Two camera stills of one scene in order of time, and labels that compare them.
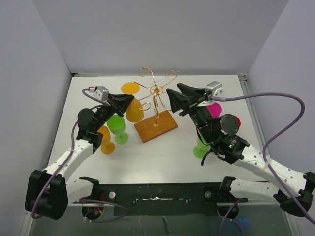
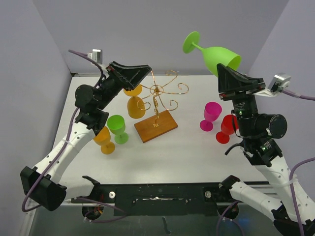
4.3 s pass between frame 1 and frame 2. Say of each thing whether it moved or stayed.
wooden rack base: stayed
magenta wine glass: stayed
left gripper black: moved
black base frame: stayed
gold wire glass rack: stayed
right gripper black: moved
